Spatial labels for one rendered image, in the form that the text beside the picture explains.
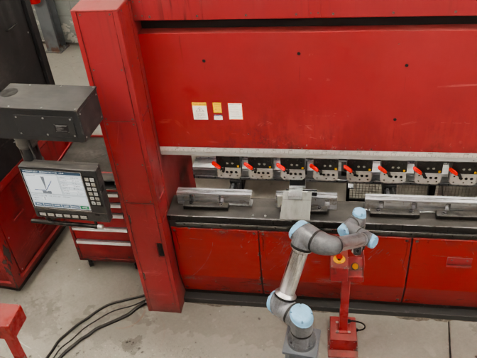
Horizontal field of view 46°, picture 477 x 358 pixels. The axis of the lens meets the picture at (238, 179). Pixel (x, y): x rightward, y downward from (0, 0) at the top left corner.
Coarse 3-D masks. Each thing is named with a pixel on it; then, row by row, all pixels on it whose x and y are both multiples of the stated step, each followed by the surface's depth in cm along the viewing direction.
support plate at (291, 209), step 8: (288, 192) 361; (304, 192) 360; (288, 200) 355; (296, 200) 355; (304, 200) 354; (288, 208) 349; (296, 208) 349; (304, 208) 348; (280, 216) 344; (288, 216) 344; (296, 216) 343; (304, 216) 343
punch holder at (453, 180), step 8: (456, 168) 330; (464, 168) 330; (472, 168) 329; (448, 176) 342; (456, 176) 333; (464, 176) 332; (472, 176) 332; (456, 184) 337; (464, 184) 336; (472, 184) 335
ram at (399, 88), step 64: (192, 64) 314; (256, 64) 309; (320, 64) 303; (384, 64) 298; (448, 64) 293; (192, 128) 340; (256, 128) 334; (320, 128) 327; (384, 128) 321; (448, 128) 315
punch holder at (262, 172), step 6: (252, 162) 349; (258, 162) 349; (264, 162) 348; (270, 162) 347; (258, 168) 352; (264, 168) 351; (270, 168) 351; (252, 174) 355; (258, 174) 354; (264, 174) 353; (270, 174) 353
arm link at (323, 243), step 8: (320, 232) 276; (360, 232) 301; (368, 232) 303; (312, 240) 275; (320, 240) 273; (328, 240) 274; (336, 240) 277; (344, 240) 283; (352, 240) 288; (360, 240) 293; (368, 240) 299; (376, 240) 301; (312, 248) 275; (320, 248) 273; (328, 248) 274; (336, 248) 276; (344, 248) 283; (352, 248) 290
